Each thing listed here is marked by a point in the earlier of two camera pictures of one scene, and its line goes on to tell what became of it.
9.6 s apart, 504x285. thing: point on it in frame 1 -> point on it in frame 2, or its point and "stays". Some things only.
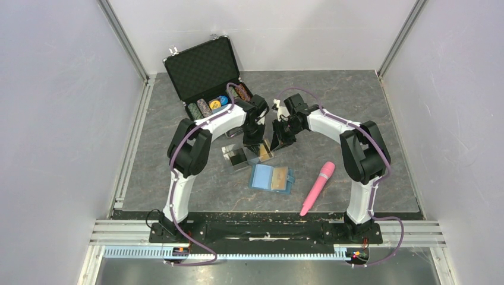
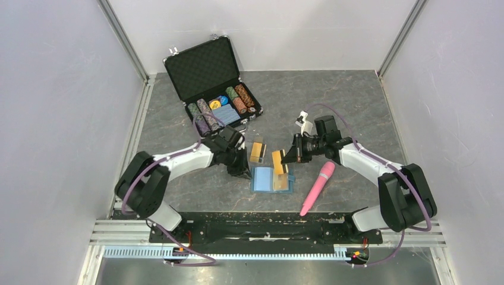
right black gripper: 279,139 -> 296,153
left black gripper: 257,141 -> 242,170
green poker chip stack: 232,92 stays
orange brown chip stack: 243,92 stays
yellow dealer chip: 215,104 stays
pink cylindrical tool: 325,173 stays
